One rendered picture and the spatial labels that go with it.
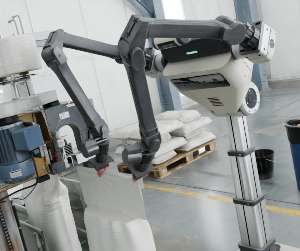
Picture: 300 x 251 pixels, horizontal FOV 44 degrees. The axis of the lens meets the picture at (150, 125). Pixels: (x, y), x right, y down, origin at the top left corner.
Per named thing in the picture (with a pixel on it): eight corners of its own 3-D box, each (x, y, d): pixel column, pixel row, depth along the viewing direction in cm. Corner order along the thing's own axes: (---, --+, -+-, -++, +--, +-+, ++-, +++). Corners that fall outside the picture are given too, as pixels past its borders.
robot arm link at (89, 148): (107, 124, 164) (96, 124, 170) (85, 131, 156) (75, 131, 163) (113, 150, 166) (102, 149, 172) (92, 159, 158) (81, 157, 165)
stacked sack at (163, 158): (179, 156, 493) (177, 147, 491) (155, 167, 465) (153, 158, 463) (146, 153, 543) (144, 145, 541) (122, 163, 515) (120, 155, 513)
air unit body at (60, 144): (71, 160, 188) (63, 130, 185) (63, 163, 185) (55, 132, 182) (67, 159, 191) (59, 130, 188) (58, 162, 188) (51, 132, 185)
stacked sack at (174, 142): (189, 145, 497) (187, 134, 495) (155, 161, 454) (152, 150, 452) (166, 143, 528) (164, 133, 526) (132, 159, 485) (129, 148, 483)
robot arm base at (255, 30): (244, 26, 145) (240, 55, 143) (232, 17, 140) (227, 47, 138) (264, 22, 139) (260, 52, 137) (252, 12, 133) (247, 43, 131)
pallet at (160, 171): (217, 149, 541) (215, 139, 538) (160, 179, 461) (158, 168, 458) (175, 147, 600) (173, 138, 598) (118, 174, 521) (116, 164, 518)
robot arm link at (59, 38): (52, 23, 146) (41, 28, 154) (51, 57, 146) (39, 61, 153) (139, 46, 176) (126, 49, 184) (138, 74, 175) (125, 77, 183)
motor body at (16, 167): (43, 175, 162) (28, 119, 158) (10, 188, 153) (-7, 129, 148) (29, 171, 174) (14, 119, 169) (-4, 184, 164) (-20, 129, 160)
